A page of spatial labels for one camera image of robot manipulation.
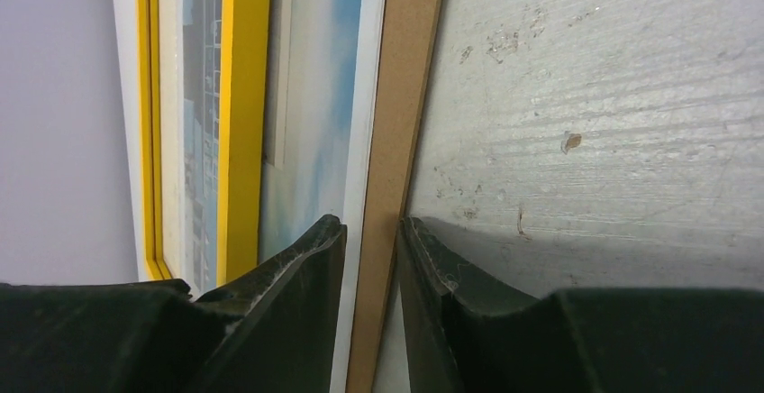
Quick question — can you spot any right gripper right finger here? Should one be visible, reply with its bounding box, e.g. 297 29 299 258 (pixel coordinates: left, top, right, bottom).
396 217 763 392

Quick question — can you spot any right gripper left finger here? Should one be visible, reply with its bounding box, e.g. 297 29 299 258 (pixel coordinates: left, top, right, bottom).
1 215 347 392

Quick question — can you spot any blue building photo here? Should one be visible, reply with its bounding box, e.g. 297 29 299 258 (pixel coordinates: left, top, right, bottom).
160 0 386 392

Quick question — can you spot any brown fibreboard backing board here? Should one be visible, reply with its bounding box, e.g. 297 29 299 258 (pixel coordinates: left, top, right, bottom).
342 0 441 392

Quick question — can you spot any yellow wooden photo frame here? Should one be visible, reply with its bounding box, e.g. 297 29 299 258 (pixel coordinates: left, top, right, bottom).
136 0 270 286

